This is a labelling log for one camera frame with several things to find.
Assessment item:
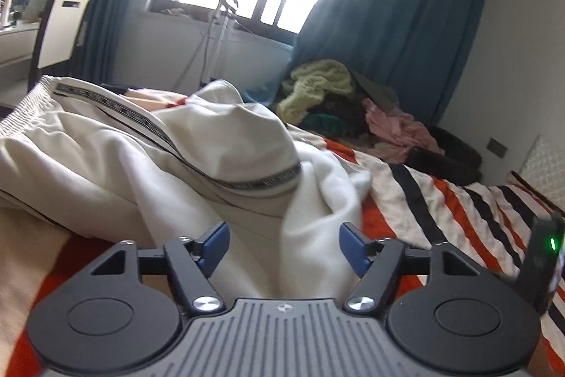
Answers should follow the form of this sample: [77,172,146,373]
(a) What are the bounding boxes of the white sweatpants with patterned stripe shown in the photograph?
[1,77,371,301]

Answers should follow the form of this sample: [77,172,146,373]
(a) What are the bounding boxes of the white quilted headboard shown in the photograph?
[520,135,565,210]

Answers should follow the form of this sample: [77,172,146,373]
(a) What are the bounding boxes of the black garment pile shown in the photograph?
[404,126,483,185]

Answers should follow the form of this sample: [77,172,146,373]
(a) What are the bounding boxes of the pink garment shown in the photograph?
[362,99,444,164]

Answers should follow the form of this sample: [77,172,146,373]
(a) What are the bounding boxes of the dark green garment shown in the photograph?
[300,113,353,138]

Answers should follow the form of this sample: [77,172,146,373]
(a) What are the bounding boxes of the yellow-green knitted garment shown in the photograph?
[276,59,354,124]

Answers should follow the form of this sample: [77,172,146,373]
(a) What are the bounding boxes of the metal garment steamer stand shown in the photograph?
[172,0,255,92]

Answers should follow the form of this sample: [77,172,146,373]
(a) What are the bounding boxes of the white drawer desk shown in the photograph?
[0,22,39,91]

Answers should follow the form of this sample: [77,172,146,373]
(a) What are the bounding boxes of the wall switch plate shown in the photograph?
[487,138,507,159]

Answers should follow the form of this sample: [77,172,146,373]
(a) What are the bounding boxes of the white chair with dark frame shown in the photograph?
[27,0,90,91]

